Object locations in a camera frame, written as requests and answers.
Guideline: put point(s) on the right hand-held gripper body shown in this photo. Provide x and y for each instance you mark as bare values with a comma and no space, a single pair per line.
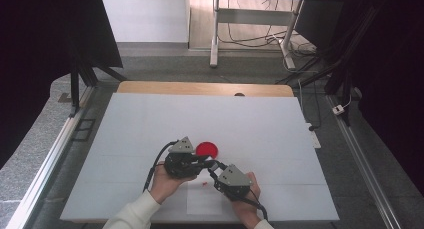
233,184

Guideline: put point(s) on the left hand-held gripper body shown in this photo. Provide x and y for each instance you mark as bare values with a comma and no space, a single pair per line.
181,162

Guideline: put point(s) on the red ink pad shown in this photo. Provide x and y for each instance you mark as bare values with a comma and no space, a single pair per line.
207,149

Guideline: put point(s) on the white paper sheet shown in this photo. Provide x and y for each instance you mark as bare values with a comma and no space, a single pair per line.
203,202

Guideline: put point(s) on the person's left hand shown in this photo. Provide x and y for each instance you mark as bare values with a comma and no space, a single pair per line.
165,185

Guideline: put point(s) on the person's right hand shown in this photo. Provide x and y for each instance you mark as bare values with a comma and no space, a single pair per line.
248,210

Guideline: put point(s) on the white table cover board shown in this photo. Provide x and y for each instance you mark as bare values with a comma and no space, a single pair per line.
253,122

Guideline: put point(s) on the wooden table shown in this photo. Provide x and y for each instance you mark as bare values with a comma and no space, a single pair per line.
200,88

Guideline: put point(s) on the dark round table grommet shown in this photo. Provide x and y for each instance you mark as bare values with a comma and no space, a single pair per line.
239,94

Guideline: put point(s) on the white plug adapter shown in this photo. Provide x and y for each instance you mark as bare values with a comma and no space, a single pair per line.
338,109

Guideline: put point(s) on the black tripod stand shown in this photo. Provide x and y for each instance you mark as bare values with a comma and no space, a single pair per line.
75,89

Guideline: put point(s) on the black curtain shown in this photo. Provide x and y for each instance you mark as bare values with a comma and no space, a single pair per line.
390,55
40,55

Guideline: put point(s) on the aluminium rail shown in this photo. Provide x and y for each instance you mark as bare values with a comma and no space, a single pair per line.
363,162
43,169

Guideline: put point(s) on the white metal desk frame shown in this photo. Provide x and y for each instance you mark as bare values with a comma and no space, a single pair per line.
253,17

